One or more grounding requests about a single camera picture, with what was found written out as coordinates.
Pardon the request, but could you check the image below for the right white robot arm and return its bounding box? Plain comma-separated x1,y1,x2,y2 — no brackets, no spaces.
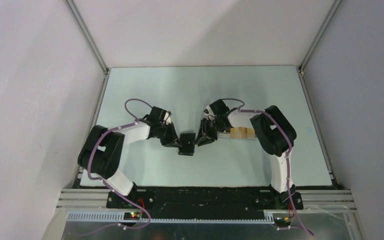
195,98,297,209

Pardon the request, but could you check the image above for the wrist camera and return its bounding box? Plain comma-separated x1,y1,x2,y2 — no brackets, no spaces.
162,111,172,125
203,105,214,117

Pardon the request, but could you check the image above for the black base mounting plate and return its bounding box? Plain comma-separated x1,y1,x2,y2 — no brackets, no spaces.
106,186,304,221

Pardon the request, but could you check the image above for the left controller board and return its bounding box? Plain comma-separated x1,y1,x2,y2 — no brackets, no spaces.
123,211,142,221

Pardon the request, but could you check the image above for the left aluminium frame post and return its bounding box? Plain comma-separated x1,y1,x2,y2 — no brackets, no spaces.
63,0,109,75

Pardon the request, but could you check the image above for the black card holder wallet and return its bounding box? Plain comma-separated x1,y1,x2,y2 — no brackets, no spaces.
178,132,196,156

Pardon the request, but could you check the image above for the aluminium frame post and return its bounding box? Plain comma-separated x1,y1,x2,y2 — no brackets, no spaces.
298,0,344,72
63,0,109,75

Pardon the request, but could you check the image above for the right controller board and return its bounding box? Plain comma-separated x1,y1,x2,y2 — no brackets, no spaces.
273,216,293,231

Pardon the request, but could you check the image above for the right aluminium frame post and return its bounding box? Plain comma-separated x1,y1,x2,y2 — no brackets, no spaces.
298,0,344,72

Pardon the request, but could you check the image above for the orange credit card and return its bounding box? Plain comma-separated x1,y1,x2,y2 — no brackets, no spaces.
230,127,256,139

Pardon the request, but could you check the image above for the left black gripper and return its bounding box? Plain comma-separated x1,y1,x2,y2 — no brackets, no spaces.
156,121,183,148

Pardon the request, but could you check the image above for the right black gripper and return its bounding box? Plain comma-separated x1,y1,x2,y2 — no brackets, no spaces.
193,117,223,148

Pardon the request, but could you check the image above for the clear plastic card tray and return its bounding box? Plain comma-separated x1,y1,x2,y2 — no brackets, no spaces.
217,127,257,140

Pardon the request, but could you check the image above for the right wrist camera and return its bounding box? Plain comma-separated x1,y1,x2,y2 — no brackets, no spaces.
203,105,214,117

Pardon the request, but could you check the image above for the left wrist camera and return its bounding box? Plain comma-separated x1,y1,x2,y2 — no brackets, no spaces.
162,111,172,125

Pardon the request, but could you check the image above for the controller board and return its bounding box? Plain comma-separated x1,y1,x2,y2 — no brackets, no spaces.
273,216,293,231
123,211,142,221

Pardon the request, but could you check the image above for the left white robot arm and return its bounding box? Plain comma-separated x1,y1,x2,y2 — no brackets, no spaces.
77,106,183,208

